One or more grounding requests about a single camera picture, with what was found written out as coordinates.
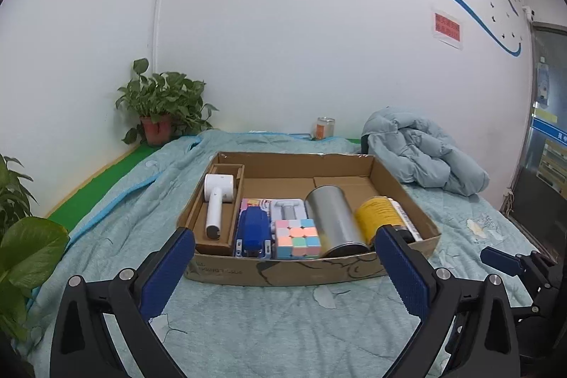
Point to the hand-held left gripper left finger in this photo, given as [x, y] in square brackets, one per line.
[168, 271]

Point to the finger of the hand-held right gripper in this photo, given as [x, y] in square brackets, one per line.
[502, 260]

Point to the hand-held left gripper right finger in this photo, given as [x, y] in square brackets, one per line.
[405, 276]

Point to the white black-capped tube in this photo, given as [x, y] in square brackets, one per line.
[401, 214]

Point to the yellow cylindrical can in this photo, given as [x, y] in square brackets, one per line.
[376, 214]

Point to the white handheld fan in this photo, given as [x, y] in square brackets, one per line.
[217, 201]

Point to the grey cylindrical can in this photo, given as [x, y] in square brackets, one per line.
[332, 218]

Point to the blue stapler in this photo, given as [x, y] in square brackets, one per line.
[252, 227]

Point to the brown cardboard box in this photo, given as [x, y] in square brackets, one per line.
[310, 271]

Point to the colourful board game box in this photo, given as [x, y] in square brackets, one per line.
[257, 203]

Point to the pastel puzzle cube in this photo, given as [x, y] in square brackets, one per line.
[294, 238]

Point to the white folding phone stand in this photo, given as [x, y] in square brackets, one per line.
[288, 209]

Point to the light blue quilted blanket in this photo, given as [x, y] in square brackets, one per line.
[265, 329]

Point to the light blue padded jacket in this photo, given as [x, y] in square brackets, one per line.
[425, 156]

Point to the glass door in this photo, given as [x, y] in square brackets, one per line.
[549, 139]

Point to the large-leaf green plant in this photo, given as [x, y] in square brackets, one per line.
[31, 249]

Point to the orange label jar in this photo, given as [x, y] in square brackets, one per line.
[325, 128]

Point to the potted green plant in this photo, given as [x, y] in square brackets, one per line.
[164, 99]

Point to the red wall notice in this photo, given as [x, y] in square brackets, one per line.
[447, 28]

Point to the small wall security camera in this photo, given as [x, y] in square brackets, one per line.
[529, 13]

